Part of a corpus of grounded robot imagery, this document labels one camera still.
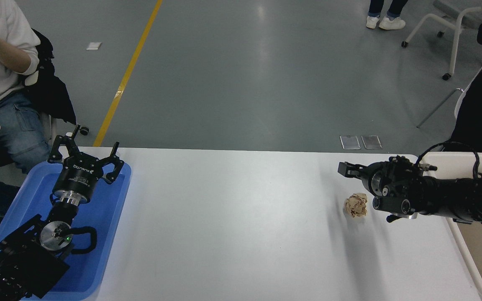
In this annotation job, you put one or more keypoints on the tan paper ball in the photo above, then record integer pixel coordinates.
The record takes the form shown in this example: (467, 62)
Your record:
(355, 205)

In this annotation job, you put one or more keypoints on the silver metal floor plate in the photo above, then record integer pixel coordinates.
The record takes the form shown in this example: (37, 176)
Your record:
(350, 142)
(371, 142)

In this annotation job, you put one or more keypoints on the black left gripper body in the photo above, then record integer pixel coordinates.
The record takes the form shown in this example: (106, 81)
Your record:
(78, 177)

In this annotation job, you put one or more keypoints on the white paper sheet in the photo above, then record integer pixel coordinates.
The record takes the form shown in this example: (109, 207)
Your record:
(94, 46)

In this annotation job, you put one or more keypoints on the walking person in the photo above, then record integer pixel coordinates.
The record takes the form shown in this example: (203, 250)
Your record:
(391, 23)

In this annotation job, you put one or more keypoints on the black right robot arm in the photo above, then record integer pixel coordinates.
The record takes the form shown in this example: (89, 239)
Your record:
(462, 196)

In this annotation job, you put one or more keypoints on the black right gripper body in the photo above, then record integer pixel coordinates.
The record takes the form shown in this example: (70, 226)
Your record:
(398, 179)

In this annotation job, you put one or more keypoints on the office chair with caster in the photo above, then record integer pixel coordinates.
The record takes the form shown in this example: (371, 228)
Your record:
(83, 130)

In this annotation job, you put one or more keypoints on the black jacket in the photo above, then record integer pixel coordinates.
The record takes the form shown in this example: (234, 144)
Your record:
(50, 92)

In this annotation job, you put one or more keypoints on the white rolling chair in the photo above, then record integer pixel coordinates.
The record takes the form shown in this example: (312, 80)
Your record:
(456, 33)

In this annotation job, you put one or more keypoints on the blue plastic tray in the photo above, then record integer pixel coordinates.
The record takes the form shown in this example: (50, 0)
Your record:
(98, 217)

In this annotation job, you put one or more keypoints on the person's forearm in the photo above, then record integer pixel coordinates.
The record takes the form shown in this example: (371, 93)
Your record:
(8, 52)

